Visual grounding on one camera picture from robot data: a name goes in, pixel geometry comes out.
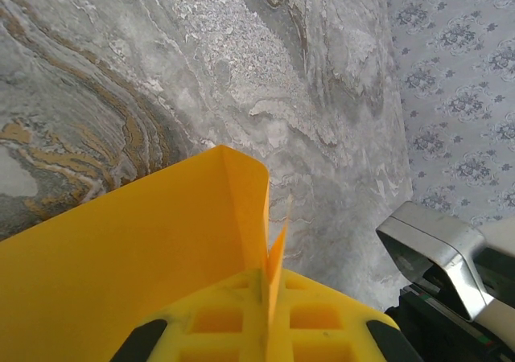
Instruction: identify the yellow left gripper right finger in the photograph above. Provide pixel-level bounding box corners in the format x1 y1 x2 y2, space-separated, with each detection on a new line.
276 269 423 362

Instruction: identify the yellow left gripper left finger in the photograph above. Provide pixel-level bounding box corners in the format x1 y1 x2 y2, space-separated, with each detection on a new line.
116 268 266 362

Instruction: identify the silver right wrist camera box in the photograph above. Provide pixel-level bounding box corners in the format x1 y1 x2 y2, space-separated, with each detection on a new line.
375 200 494 323

